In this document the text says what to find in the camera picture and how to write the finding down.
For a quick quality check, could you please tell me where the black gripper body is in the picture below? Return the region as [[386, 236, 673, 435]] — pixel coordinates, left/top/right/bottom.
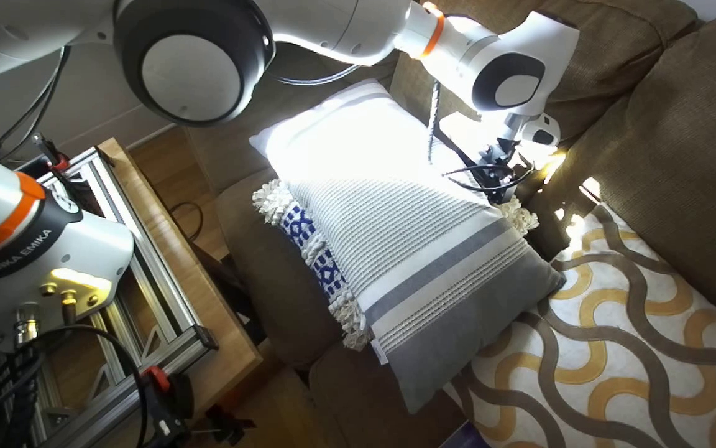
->
[[459, 135, 537, 207]]

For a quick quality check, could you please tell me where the grey white striped pillow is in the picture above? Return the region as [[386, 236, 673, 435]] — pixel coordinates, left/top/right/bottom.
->
[[247, 76, 566, 416]]

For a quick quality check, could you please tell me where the yellow grey wave pattern pillow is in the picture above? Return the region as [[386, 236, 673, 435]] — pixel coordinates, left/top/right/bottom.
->
[[442, 202, 716, 448]]

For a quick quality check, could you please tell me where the olive brown sofa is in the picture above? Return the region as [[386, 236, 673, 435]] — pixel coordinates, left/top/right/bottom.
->
[[180, 0, 716, 448]]

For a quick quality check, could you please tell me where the dark blue book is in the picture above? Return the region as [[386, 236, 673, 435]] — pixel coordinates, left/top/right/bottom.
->
[[442, 424, 493, 448]]

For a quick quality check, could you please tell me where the red black clamp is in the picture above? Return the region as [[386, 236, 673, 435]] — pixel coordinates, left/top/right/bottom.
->
[[140, 363, 258, 448]]

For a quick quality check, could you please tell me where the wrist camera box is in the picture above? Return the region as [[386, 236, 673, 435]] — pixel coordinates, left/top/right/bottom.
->
[[519, 112, 564, 151]]

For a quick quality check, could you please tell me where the thin black floor cable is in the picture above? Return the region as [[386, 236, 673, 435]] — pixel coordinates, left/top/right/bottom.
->
[[170, 198, 208, 244]]

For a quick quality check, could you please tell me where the aluminium profile frame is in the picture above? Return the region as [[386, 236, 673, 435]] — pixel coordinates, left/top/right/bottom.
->
[[32, 146, 218, 448]]

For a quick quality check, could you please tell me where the black looped cable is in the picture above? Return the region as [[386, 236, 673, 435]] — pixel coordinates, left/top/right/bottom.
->
[[0, 323, 151, 448]]

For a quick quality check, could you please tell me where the black cable bundle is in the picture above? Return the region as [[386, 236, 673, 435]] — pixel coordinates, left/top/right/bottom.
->
[[0, 45, 77, 161]]

